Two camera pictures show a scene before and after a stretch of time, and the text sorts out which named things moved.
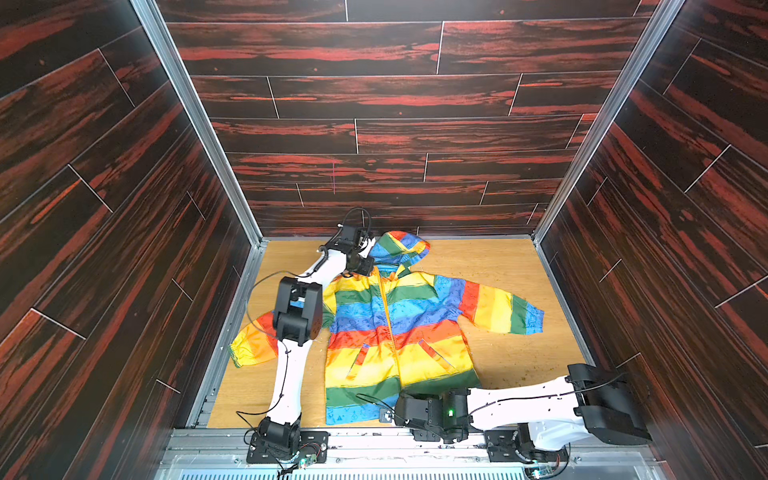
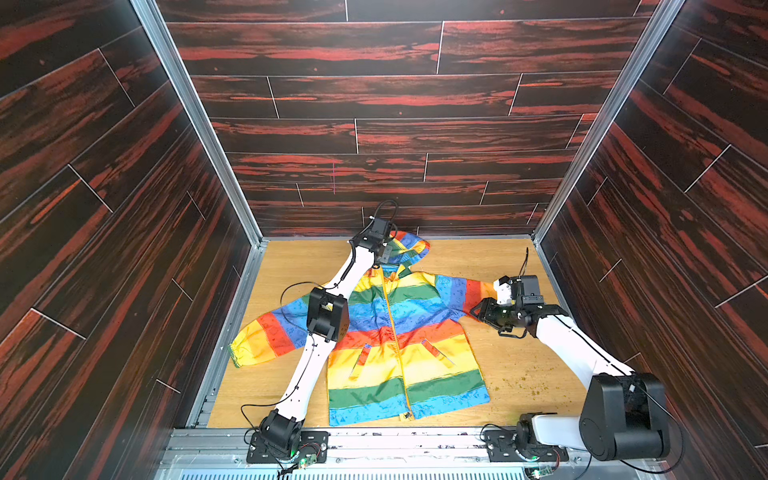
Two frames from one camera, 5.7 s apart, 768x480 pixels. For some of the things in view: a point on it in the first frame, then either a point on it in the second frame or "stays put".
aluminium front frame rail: (389, 453) stays put
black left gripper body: (360, 264) → (385, 252)
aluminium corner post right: (652, 38) stays put
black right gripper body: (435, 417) → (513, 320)
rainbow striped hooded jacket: (395, 333) stays put
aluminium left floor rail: (209, 394) stays put
